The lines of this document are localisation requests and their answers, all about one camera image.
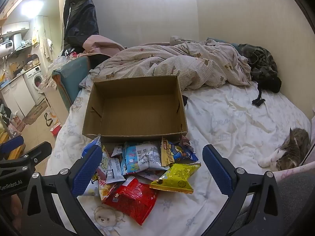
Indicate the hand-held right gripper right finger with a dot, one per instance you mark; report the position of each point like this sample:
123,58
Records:
217,169

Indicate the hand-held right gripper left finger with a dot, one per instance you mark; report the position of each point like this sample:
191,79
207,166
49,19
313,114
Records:
86,169

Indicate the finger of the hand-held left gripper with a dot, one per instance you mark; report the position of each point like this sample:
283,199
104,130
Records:
39,151
11,143

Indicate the blue cartoon snack bag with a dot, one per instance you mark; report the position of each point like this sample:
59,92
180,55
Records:
179,154

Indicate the yellow snack bag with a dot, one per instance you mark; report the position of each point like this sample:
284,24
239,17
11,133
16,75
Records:
177,177

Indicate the large red snack bag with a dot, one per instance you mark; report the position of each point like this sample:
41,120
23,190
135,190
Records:
133,199

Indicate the brown cardboard box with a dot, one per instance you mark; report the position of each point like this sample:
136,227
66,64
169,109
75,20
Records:
137,113

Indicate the white tote bag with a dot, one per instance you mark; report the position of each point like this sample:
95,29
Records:
53,119

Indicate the brown doormat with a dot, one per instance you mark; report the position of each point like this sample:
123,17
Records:
34,113

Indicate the white kitchen cabinet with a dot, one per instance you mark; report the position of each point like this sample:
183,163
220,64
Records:
19,95

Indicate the white washing machine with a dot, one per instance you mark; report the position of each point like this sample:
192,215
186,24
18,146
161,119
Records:
37,81

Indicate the black cloth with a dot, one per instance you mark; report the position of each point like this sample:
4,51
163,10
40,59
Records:
185,100

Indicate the pink bed guard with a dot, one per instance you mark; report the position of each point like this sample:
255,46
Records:
295,172

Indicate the tabby cat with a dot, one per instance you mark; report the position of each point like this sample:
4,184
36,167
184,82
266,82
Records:
292,147

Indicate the teal headboard cushion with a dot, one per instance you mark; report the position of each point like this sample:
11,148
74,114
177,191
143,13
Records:
71,76

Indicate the white water heater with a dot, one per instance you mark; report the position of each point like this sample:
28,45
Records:
7,48

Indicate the camouflage jacket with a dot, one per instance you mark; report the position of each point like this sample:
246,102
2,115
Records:
260,64

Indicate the beige checkered duvet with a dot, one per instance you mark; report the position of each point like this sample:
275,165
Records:
172,64

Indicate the tall white cabinet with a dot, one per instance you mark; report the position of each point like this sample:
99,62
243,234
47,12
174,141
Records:
44,29

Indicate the pink cloth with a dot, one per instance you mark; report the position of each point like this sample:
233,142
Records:
101,44

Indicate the black plastic cover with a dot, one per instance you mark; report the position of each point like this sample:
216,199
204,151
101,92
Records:
78,17

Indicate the white wall cabinet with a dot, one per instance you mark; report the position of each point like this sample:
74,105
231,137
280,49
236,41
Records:
16,28

